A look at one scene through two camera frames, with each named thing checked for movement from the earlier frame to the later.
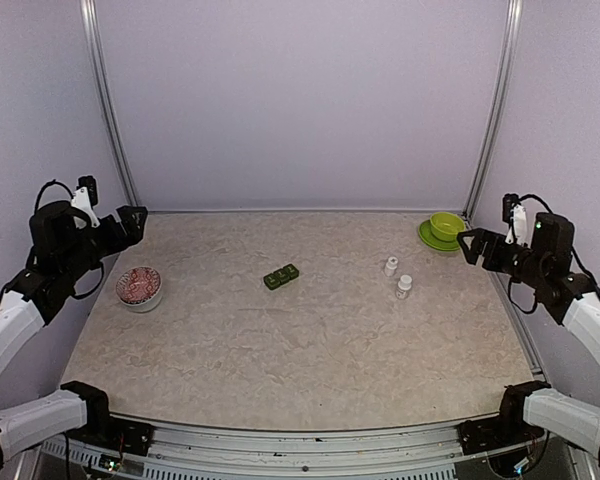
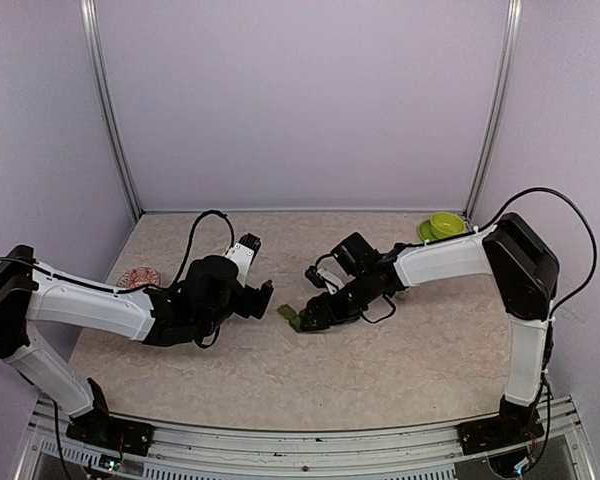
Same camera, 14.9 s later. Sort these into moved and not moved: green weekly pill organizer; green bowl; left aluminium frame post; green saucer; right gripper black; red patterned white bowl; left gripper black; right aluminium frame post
Moved: right gripper black; green weekly pill organizer; left gripper black
Not moved: green saucer; right aluminium frame post; red patterned white bowl; green bowl; left aluminium frame post
